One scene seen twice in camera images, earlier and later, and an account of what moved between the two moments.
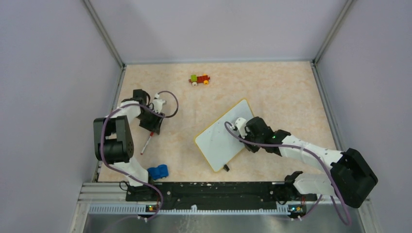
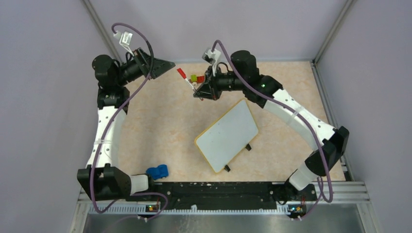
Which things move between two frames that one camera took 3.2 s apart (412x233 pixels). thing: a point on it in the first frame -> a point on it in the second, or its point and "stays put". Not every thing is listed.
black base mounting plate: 233,195 stays put
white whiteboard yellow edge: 220,144 stays put
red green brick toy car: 195,79 stays put
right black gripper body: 253,148 -> 215,84
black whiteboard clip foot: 226,167 stays put
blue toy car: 158,173 stays put
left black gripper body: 150,120 -> 142,58
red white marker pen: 151,135 -> 181,73
